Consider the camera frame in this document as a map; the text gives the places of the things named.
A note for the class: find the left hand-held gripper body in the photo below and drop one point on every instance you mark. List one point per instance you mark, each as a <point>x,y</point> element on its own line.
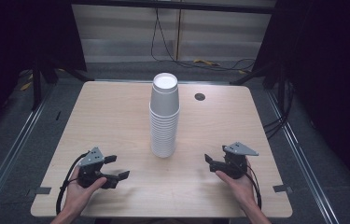
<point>91,160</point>

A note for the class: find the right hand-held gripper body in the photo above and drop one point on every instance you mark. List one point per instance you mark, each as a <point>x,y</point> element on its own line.
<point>236,161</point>

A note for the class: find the stack of white paper cups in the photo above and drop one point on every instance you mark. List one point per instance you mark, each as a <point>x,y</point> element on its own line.
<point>163,137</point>

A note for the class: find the person's right hand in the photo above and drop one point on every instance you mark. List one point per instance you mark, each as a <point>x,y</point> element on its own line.
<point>241,189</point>

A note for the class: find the person's left hand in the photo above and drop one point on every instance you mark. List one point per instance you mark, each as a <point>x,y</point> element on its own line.
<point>77,196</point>

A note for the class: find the grey tape strip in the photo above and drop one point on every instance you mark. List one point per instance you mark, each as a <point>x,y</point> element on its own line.
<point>43,190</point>
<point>282,188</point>

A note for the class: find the dark round table grommet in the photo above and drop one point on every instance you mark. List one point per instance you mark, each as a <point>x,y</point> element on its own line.
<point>200,96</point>

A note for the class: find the black metal stand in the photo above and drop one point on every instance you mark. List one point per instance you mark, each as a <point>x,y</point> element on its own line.
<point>36,84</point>
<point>280,84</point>

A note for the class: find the yellow tape piece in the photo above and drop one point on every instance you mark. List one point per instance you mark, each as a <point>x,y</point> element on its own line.
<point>205,62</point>
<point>25,86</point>

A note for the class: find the black curtain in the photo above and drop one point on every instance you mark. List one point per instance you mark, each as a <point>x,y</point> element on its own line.
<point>23,34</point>
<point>331,77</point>

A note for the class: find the dark metal crossbar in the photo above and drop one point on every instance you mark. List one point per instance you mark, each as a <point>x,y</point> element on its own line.
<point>175,6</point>

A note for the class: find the metal floor rail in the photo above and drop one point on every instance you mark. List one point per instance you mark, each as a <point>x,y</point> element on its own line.
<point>14,146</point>
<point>303,161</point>

